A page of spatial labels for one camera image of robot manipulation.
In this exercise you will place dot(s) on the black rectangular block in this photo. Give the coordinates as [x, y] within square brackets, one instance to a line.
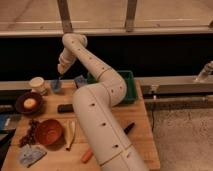
[65, 108]

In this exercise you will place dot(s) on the blue plastic cup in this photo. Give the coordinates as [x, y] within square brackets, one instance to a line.
[55, 85]

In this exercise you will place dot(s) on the white paper cup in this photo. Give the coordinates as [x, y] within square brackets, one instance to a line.
[38, 85]

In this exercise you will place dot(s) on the dark purple bowl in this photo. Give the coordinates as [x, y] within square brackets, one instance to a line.
[19, 103]

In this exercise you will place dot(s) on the grey cloth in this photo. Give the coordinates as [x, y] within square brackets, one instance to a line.
[29, 155]

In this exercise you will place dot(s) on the blue sponge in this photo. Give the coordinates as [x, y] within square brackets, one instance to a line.
[80, 81]

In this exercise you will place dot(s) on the black marker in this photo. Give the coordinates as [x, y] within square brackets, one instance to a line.
[129, 128]

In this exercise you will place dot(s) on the green plastic bin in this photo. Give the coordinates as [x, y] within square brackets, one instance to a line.
[130, 87]

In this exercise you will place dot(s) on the orange carrot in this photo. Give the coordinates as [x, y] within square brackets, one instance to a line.
[87, 156]

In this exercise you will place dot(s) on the bunch of dark grapes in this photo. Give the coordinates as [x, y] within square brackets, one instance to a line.
[29, 137]

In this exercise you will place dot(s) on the yellow lemon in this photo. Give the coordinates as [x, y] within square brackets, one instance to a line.
[29, 103]

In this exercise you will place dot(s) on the orange bowl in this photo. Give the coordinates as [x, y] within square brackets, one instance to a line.
[48, 132]

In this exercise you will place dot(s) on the blue box at edge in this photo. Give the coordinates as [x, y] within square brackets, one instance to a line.
[9, 122]

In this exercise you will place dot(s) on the white object at right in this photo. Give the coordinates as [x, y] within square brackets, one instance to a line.
[205, 72]

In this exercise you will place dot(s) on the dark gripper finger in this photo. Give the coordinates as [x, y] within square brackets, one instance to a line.
[60, 77]

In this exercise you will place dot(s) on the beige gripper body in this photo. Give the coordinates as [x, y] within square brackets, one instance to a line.
[62, 68]

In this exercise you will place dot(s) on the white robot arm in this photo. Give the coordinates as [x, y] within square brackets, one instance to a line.
[92, 105]

